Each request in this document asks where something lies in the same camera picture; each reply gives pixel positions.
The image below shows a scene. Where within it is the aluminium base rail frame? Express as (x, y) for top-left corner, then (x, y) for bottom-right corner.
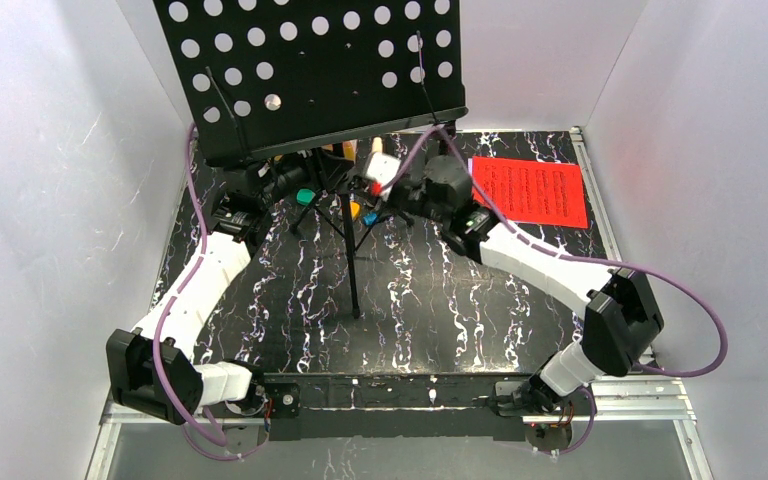
(85, 127), (715, 480)

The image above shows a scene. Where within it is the black blue marker pen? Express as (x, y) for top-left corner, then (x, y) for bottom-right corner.
(362, 212), (378, 227)

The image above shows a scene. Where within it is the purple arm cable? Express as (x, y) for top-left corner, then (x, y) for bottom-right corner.
(152, 122), (266, 462)
(383, 124), (730, 456)

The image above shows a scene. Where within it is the green and grey eraser block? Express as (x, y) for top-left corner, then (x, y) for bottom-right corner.
(296, 188), (315, 206)

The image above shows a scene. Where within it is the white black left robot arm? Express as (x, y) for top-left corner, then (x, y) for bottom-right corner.
(106, 148), (354, 425)

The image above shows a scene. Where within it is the red sheet music page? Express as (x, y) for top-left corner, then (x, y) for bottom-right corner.
(472, 156), (589, 228)

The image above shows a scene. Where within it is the black tripod music stand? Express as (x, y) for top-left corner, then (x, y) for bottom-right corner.
(152, 0), (469, 321)

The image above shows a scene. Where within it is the yellow and grey eraser block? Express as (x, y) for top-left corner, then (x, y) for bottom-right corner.
(349, 202), (361, 220)

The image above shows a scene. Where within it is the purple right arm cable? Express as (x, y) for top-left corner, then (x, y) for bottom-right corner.
(383, 124), (730, 456)

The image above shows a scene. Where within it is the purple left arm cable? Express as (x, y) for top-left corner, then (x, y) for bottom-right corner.
(152, 122), (266, 462)

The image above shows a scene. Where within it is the round three-colour drawer cabinet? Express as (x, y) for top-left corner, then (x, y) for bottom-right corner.
(272, 140), (357, 163)

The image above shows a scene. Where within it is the pink microphone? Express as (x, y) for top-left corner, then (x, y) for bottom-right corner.
(371, 137), (384, 154)

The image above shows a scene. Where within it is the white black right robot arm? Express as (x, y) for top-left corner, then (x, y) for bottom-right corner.
(365, 153), (663, 416)

